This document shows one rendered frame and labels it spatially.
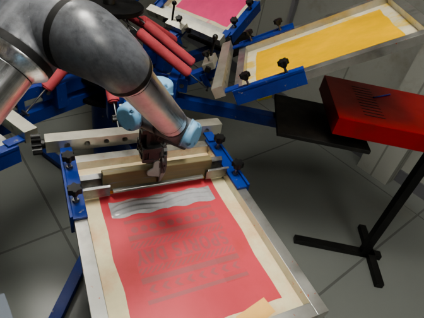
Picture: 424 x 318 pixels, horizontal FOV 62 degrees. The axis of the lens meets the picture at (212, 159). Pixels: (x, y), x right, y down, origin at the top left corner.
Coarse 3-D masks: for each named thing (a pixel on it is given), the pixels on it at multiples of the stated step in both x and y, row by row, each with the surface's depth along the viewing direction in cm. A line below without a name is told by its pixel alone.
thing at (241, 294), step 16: (160, 192) 124; (176, 208) 119; (224, 208) 123; (224, 224) 117; (240, 240) 113; (240, 256) 108; (256, 272) 104; (224, 288) 98; (240, 288) 99; (256, 288) 100; (272, 288) 101; (224, 304) 95; (240, 304) 96
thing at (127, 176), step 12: (204, 156) 126; (120, 168) 114; (132, 168) 115; (144, 168) 116; (168, 168) 120; (180, 168) 123; (192, 168) 125; (204, 168) 127; (108, 180) 113; (120, 180) 115; (132, 180) 117; (144, 180) 119; (156, 180) 122
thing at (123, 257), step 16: (128, 192) 121; (144, 192) 122; (112, 224) 109; (112, 240) 105; (128, 240) 106; (112, 256) 101; (128, 256) 101; (128, 272) 98; (128, 288) 94; (128, 304) 90; (144, 304) 91; (160, 304) 92; (176, 304) 93; (192, 304) 93; (208, 304) 94
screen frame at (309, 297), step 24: (240, 192) 125; (264, 216) 118; (264, 240) 113; (96, 264) 94; (288, 264) 104; (96, 288) 89; (312, 288) 99; (96, 312) 84; (288, 312) 92; (312, 312) 93
